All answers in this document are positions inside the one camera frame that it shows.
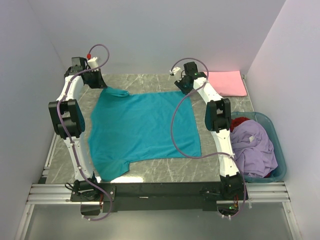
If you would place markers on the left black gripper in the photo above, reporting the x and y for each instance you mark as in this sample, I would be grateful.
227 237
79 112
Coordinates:
100 83

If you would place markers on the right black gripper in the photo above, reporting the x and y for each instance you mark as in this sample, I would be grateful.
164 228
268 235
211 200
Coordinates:
185 91

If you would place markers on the teal t shirt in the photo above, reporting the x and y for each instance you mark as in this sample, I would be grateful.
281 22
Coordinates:
127 128

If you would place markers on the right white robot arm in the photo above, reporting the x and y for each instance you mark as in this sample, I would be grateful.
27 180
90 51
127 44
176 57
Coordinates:
217 121

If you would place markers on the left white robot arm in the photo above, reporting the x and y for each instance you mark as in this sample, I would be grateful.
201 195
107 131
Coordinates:
66 116

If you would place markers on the folded pink t shirt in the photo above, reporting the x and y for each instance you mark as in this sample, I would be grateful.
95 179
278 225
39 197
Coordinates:
227 84

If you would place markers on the red t shirt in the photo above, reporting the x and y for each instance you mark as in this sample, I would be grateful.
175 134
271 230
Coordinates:
237 121

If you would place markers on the lavender t shirt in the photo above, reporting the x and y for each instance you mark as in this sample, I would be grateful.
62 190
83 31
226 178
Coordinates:
254 151

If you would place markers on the teal plastic laundry basket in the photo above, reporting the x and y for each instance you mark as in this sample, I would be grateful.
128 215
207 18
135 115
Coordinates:
279 173

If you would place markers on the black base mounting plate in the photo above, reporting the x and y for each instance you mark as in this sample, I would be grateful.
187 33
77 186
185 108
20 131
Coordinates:
146 196

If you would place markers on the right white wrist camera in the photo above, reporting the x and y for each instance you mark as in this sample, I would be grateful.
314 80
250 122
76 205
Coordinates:
176 72

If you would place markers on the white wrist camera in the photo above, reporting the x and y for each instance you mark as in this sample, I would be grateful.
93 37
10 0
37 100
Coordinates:
176 72
93 62

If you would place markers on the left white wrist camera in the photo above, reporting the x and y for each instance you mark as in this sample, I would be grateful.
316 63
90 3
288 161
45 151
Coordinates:
93 62

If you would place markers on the aluminium frame rail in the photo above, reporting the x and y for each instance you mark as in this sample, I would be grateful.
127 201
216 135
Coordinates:
57 194

